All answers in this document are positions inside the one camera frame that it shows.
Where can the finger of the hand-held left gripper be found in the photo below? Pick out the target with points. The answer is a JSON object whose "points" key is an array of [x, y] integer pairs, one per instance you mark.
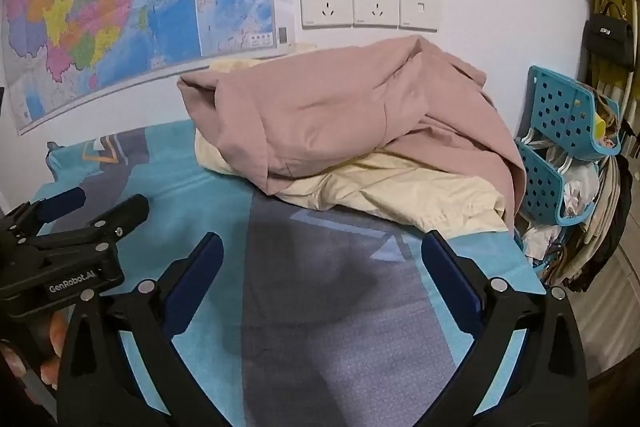
{"points": [[125, 209], [62, 202]]}

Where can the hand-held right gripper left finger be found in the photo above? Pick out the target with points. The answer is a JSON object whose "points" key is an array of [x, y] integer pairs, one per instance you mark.
{"points": [[200, 272]]}

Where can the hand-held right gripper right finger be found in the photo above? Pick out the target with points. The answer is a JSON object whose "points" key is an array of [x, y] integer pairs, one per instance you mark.
{"points": [[452, 279]]}

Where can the pale yellow garment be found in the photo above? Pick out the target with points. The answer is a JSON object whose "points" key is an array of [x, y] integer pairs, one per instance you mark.
{"points": [[400, 192]]}

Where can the pink garment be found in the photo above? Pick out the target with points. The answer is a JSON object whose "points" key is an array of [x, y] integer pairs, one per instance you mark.
{"points": [[325, 117]]}

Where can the person's left hand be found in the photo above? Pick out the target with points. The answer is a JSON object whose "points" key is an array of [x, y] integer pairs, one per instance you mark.
{"points": [[54, 347]]}

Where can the blue grey printed bed sheet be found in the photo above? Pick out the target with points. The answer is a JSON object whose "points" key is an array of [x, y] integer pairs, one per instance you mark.
{"points": [[325, 307]]}

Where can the blue perforated plastic basket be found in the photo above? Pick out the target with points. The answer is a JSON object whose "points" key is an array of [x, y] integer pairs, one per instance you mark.
{"points": [[540, 182], [560, 112]]}

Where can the white crumpled cloth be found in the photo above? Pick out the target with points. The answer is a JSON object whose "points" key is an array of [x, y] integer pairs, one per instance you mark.
{"points": [[580, 189]]}

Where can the beige hanging cloths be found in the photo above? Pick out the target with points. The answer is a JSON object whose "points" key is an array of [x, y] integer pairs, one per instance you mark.
{"points": [[600, 227]]}

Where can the black handbag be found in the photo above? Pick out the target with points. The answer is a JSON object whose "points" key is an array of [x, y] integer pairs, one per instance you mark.
{"points": [[610, 42]]}

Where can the white wall socket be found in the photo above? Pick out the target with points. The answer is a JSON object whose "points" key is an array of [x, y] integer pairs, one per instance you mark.
{"points": [[326, 3], [376, 4]]}

